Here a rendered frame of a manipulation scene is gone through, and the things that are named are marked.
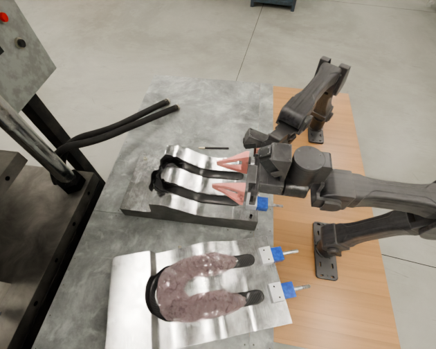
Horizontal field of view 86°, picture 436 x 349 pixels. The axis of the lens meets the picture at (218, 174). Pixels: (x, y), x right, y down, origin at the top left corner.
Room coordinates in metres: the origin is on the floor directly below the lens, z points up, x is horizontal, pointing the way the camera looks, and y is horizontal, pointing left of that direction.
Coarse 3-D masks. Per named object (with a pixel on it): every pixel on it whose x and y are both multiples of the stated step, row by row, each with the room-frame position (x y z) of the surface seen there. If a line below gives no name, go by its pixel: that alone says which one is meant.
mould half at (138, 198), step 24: (144, 168) 0.54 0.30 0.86; (168, 168) 0.49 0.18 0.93; (216, 168) 0.52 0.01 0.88; (144, 192) 0.43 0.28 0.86; (216, 192) 0.42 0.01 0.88; (144, 216) 0.35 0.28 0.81; (168, 216) 0.34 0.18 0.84; (192, 216) 0.33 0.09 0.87; (216, 216) 0.32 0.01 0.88; (240, 216) 0.32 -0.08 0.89
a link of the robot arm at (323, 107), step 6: (336, 84) 0.66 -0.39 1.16; (330, 90) 0.67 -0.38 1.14; (324, 96) 0.70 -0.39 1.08; (330, 96) 0.67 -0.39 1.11; (318, 102) 0.74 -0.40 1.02; (324, 102) 0.72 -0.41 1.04; (330, 102) 0.76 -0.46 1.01; (318, 108) 0.76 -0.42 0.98; (324, 108) 0.74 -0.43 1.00; (330, 108) 0.77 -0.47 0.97; (312, 114) 0.80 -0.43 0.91; (318, 114) 0.77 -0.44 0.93; (324, 114) 0.75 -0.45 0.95; (324, 120) 0.77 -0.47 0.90
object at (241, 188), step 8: (248, 168) 0.28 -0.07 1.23; (256, 168) 0.28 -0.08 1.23; (248, 176) 0.26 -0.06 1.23; (256, 176) 0.26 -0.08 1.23; (216, 184) 0.26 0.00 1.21; (224, 184) 0.25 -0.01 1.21; (232, 184) 0.25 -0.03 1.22; (240, 184) 0.25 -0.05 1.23; (248, 184) 0.25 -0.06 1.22; (224, 192) 0.25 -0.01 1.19; (232, 192) 0.25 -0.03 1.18; (240, 192) 0.23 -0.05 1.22; (240, 200) 0.23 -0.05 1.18
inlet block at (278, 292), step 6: (288, 282) 0.11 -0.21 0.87; (270, 288) 0.09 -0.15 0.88; (276, 288) 0.09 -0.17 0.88; (282, 288) 0.10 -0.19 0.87; (288, 288) 0.10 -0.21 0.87; (294, 288) 0.10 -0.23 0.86; (300, 288) 0.10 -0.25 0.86; (306, 288) 0.10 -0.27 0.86; (270, 294) 0.08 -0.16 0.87; (276, 294) 0.08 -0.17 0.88; (282, 294) 0.08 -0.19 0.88; (288, 294) 0.08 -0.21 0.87; (294, 294) 0.08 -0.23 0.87; (276, 300) 0.06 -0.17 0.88; (282, 300) 0.06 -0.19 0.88
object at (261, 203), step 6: (246, 198) 0.38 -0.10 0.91; (258, 198) 0.38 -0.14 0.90; (264, 198) 0.38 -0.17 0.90; (246, 204) 0.35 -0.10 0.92; (258, 204) 0.36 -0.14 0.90; (264, 204) 0.36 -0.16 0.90; (270, 204) 0.36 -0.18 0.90; (276, 204) 0.36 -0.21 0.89; (258, 210) 0.35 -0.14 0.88; (264, 210) 0.34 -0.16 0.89
